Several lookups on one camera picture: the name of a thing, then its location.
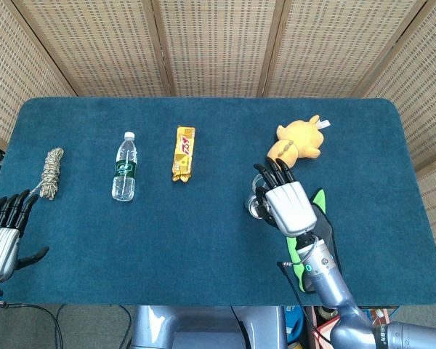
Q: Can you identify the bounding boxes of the clear plastic water bottle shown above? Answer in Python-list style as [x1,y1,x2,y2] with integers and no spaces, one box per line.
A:
[111,131,138,202]

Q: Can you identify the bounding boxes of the green grey microfibre cloth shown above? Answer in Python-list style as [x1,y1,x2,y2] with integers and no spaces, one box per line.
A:
[284,188,344,294]

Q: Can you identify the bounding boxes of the blue plastic container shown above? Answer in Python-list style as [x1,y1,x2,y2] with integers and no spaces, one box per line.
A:
[285,305,306,342]

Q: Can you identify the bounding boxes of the blue felt table mat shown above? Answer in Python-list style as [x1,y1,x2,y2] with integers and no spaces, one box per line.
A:
[0,97,436,306]

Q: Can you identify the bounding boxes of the coiled beige rope bundle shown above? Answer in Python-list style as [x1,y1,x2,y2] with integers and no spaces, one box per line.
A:
[28,147,65,201]

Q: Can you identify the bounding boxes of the woven wooden folding screen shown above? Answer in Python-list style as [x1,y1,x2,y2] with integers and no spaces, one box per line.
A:
[0,0,436,281]

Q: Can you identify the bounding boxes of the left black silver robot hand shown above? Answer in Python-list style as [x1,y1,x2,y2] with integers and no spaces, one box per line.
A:
[0,188,50,283]

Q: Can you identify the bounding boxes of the yellow plush toy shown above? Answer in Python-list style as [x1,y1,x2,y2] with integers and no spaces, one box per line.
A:
[266,114,331,171]

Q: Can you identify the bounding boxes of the black wrist cable with plug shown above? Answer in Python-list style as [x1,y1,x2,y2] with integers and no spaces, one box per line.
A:
[277,236,335,349]

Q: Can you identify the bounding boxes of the grey blue robot torso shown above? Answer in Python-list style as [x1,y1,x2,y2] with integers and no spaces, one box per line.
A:
[130,305,288,349]

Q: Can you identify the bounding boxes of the clear glass cup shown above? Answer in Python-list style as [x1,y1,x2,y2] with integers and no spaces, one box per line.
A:
[244,173,273,220]

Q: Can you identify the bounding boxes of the black floor cable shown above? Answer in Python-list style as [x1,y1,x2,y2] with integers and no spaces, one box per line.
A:
[0,303,65,349]

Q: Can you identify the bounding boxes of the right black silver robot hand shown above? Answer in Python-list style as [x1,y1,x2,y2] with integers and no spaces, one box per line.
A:
[253,159,318,237]

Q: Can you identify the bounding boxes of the gold snack packet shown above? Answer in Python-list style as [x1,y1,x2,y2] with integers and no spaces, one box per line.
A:
[171,125,197,184]

